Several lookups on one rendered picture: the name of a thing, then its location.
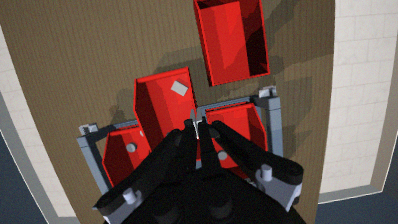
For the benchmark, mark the grey steel disc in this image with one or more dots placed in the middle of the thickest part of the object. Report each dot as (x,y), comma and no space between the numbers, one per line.
(222,154)
(131,147)

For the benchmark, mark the red open-front bin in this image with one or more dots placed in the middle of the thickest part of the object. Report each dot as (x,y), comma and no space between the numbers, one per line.
(236,39)
(117,161)
(244,119)
(158,109)

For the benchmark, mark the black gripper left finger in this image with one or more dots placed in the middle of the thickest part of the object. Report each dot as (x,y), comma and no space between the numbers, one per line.
(120,201)

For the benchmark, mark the grey metal shelf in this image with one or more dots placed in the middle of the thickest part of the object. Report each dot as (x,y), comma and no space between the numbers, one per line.
(267,100)

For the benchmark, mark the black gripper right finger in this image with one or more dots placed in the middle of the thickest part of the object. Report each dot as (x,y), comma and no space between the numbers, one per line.
(278,177)

